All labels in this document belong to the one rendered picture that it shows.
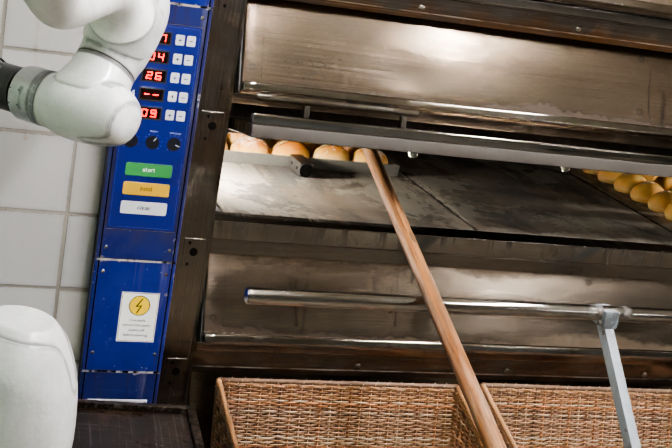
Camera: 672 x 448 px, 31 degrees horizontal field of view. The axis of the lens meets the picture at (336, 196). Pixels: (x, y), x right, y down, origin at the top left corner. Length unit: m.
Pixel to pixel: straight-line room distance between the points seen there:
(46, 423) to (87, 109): 0.53
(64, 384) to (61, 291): 0.86
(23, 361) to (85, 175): 0.86
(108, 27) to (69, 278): 0.67
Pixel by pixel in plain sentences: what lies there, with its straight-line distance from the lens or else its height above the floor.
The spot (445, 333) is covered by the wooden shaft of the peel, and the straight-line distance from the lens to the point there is 2.09.
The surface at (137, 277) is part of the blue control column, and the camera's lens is 2.43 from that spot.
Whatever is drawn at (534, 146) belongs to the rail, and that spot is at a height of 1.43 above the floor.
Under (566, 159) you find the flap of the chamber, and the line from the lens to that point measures 2.52.
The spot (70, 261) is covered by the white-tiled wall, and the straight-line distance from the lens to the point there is 2.43.
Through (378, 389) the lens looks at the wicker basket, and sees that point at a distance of 2.66.
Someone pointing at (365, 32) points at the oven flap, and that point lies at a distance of 2.46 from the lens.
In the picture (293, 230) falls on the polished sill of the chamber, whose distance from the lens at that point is 2.50.
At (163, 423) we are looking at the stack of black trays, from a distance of 2.39.
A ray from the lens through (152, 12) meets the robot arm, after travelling 1.95.
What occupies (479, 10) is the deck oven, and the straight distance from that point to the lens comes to 2.53.
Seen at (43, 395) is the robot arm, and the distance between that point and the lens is 1.58.
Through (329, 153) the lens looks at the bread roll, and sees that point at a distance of 3.01.
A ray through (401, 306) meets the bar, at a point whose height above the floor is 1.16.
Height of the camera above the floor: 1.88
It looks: 15 degrees down
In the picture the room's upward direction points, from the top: 10 degrees clockwise
